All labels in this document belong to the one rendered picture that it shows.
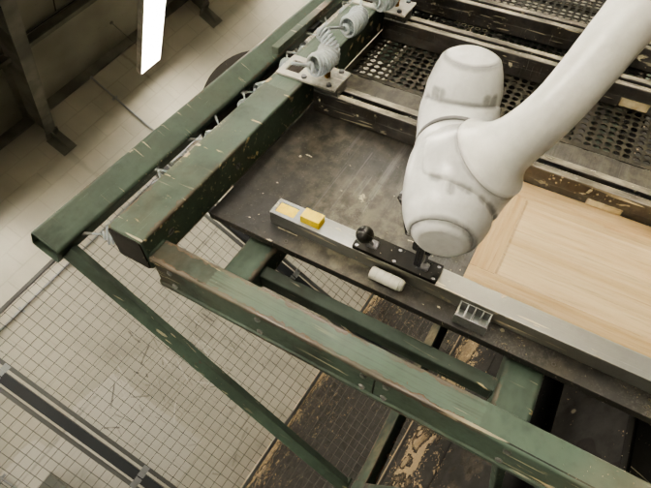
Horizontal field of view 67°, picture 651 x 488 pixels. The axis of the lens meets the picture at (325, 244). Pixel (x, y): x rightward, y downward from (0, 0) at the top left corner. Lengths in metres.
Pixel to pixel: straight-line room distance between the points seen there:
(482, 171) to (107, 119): 5.88
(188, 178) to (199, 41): 5.77
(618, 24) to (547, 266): 0.73
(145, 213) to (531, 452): 0.89
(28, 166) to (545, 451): 5.72
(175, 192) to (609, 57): 0.90
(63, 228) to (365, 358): 1.04
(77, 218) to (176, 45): 5.32
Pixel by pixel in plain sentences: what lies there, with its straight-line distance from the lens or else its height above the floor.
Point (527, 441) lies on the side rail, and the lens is 0.97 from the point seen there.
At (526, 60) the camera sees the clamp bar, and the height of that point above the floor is 1.42.
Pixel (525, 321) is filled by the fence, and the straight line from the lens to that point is 1.08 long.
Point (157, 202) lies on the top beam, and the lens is 1.17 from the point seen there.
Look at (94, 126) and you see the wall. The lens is 6.26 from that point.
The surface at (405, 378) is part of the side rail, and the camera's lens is 0.95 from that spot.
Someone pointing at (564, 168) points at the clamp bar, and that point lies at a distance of 1.38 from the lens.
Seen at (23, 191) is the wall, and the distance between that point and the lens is 6.04.
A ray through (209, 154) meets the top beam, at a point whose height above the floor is 1.92.
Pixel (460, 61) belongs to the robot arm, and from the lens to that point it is 0.68.
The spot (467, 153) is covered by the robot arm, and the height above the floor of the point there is 1.61.
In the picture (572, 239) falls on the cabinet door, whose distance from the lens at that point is 1.29.
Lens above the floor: 1.73
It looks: 8 degrees down
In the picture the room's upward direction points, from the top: 49 degrees counter-clockwise
